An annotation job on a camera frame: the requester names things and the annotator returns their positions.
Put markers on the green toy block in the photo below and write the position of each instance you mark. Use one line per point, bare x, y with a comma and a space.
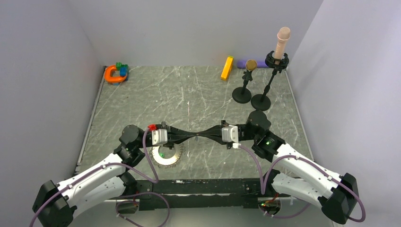
120, 66

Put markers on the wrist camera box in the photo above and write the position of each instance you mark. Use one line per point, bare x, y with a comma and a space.
158, 135
230, 134

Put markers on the blue toy block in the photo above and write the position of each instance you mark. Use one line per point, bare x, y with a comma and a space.
123, 71

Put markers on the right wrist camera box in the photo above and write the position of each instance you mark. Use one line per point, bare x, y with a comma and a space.
230, 134

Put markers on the purple cylinder toy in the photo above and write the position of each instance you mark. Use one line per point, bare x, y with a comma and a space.
242, 64

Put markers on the pink microphone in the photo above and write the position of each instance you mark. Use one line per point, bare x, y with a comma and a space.
283, 36

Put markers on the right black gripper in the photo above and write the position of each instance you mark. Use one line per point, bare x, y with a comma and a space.
214, 131

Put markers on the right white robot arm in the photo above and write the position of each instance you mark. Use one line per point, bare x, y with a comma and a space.
292, 173

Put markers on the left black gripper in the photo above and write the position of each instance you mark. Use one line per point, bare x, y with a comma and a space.
180, 135

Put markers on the orange ring toy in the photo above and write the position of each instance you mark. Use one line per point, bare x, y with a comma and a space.
112, 76

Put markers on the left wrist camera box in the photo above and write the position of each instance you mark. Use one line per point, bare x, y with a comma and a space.
158, 135

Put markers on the tall black microphone stand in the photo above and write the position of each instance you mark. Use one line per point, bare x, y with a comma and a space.
261, 101

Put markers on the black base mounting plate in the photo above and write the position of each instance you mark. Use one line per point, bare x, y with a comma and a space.
198, 193

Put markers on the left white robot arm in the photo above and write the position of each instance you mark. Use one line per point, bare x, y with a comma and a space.
57, 204

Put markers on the short black microphone stand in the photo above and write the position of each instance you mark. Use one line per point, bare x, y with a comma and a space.
242, 94

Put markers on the yellow toy block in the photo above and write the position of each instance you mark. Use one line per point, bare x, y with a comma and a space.
227, 68

